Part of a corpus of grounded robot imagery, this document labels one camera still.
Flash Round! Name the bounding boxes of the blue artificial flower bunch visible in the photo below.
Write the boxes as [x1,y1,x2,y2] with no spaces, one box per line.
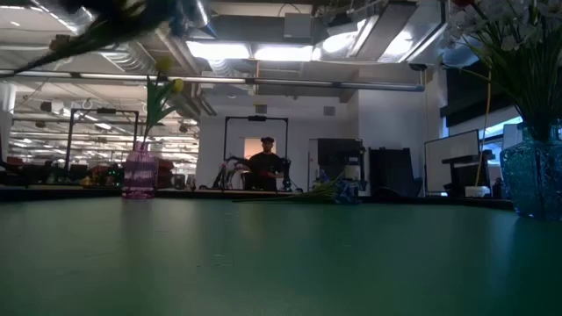
[231,173,366,206]
[0,0,212,79]

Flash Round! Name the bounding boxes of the yellow artificial tulip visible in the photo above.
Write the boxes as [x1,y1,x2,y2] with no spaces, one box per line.
[147,55,175,146]
[144,77,185,146]

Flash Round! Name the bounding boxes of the white artificial flower bunch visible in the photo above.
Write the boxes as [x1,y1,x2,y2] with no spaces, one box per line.
[438,0,550,141]
[504,0,562,141]

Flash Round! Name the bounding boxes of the blue glass vase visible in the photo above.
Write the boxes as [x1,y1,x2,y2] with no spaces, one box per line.
[499,121,562,221]

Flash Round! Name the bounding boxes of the person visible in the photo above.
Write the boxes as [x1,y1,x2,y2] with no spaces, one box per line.
[243,136,285,192]

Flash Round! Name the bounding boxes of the black cabinet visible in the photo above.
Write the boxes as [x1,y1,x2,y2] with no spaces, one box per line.
[316,138,365,192]

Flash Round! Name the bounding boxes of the white cylinder container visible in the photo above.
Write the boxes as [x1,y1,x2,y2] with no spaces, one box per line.
[343,163,362,182]

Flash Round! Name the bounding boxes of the green table mat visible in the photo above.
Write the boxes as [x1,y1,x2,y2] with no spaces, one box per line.
[0,196,562,316]

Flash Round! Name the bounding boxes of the black upright panel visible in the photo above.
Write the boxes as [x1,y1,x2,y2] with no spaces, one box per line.
[368,147,414,197]

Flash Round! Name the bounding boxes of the grey ceiling pipe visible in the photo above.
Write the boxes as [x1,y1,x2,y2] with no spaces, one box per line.
[0,69,426,93]

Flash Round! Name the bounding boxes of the grey ceiling box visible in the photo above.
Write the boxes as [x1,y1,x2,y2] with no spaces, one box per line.
[283,12,313,40]

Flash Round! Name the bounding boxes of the white board panel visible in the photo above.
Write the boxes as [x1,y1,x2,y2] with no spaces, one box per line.
[423,128,481,195]

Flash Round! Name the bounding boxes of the white round device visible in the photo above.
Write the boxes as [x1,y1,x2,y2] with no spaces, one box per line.
[464,185,492,198]

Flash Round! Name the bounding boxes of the yellow hanging cable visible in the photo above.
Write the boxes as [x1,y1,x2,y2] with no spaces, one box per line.
[475,69,493,188]

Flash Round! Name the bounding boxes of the black gantry frame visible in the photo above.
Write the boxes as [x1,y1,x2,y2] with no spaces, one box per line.
[65,108,140,173]

